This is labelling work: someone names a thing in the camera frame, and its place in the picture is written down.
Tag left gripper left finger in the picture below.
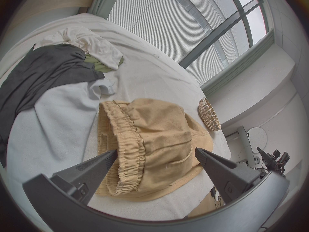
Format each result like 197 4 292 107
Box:
51 150 118 205

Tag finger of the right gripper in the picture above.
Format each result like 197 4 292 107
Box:
256 147 275 171

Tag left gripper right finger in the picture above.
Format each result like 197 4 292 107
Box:
194 147 265 206

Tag tan shorts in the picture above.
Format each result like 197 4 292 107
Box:
95 99 214 201

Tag pale blue garment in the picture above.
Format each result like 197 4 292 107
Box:
6 78 116 202

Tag round woven basket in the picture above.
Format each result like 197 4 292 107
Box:
198 98 222 131

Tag black garment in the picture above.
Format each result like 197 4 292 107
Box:
0 44 105 167

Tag green garment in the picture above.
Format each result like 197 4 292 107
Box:
84 53 125 72

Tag bed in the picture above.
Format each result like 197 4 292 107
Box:
0 0 232 227

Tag white garment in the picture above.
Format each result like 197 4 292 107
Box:
40 26 123 70

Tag window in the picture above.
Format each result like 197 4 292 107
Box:
106 0 268 86

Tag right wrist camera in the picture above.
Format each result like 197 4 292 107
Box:
273 150 290 166

